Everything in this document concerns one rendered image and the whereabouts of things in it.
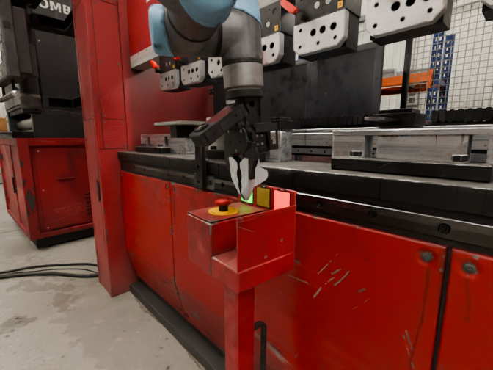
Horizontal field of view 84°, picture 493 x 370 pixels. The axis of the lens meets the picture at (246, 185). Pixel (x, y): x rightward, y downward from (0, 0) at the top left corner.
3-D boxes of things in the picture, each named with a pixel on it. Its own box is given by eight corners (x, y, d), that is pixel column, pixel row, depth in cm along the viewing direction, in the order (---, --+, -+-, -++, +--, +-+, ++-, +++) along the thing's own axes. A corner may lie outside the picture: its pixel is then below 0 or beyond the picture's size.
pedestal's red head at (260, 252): (188, 259, 67) (185, 186, 64) (240, 243, 77) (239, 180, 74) (238, 295, 51) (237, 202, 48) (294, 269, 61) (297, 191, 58)
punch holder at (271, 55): (243, 69, 91) (243, 15, 88) (261, 73, 97) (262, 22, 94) (279, 60, 80) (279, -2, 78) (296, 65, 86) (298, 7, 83)
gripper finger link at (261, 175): (273, 197, 56) (271, 153, 54) (251, 204, 53) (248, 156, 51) (263, 195, 59) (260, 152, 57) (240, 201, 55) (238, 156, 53)
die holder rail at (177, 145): (141, 150, 162) (140, 134, 160) (151, 150, 166) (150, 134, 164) (186, 154, 126) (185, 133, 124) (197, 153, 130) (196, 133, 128)
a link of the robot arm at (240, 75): (238, 60, 46) (213, 70, 52) (240, 89, 47) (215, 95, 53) (271, 64, 51) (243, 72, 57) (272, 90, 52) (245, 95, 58)
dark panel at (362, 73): (213, 144, 197) (212, 80, 190) (216, 144, 198) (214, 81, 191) (375, 150, 116) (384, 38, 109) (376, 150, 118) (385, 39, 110)
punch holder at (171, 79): (160, 91, 134) (158, 55, 131) (175, 92, 140) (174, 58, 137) (175, 86, 123) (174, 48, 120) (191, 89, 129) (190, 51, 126)
